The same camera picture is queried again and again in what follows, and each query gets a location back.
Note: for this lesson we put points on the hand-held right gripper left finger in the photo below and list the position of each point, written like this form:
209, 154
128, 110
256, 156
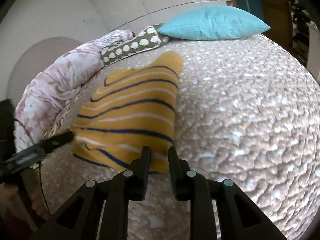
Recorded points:
145, 170

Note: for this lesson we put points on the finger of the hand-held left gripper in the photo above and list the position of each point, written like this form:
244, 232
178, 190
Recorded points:
58, 140

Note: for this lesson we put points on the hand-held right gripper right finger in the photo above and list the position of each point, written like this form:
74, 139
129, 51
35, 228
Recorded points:
175, 172

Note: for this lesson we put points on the yellow striped sweater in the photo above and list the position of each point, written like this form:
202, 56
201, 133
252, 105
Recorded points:
137, 110

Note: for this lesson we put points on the pink floral duvet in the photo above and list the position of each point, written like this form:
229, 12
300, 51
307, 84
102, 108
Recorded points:
62, 80

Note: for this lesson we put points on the grey dotted bedspread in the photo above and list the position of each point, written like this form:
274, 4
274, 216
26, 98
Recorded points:
250, 117

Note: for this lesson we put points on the olive pillow with white print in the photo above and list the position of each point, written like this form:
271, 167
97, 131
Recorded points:
132, 45

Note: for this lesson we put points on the teal pillow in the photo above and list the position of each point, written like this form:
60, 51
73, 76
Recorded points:
212, 22

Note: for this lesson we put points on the cluttered shelf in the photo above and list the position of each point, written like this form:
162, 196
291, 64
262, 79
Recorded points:
301, 30

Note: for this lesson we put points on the wooden door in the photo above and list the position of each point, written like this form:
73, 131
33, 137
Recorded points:
275, 7

